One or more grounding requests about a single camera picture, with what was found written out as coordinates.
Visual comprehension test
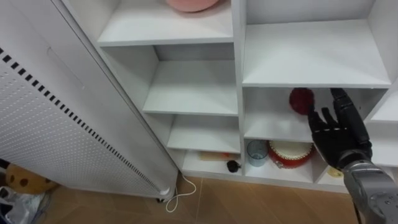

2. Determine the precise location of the clear plastic bag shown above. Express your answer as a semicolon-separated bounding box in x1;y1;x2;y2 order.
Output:
0;186;52;224

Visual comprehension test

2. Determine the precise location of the white perforated air purifier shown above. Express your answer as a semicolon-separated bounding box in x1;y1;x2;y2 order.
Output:
0;0;179;200

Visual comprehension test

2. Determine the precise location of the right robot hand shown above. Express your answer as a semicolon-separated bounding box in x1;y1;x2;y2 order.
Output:
307;88;373;170

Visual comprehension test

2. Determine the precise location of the pink soft toy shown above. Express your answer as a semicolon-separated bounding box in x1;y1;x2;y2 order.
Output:
165;0;220;13

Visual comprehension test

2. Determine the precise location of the blue translucent cup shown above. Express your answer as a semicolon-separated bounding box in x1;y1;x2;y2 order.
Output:
246;139;269;167

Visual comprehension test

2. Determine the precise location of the white power cable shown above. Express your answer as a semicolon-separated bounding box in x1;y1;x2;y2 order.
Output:
165;174;197;213

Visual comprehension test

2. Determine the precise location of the small black round object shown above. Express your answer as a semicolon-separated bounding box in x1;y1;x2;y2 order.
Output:
226;160;242;174

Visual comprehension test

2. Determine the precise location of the yellow round object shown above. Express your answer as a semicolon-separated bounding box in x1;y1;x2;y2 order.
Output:
326;166;345;179

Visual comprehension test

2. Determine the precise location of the dark red soft toy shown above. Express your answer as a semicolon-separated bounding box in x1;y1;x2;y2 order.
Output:
289;87;315;116

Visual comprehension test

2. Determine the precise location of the white shelf unit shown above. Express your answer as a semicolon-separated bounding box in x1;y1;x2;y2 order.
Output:
51;0;398;194

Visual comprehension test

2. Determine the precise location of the red and white toy drum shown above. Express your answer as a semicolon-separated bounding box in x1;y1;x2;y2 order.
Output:
267;140;316;169

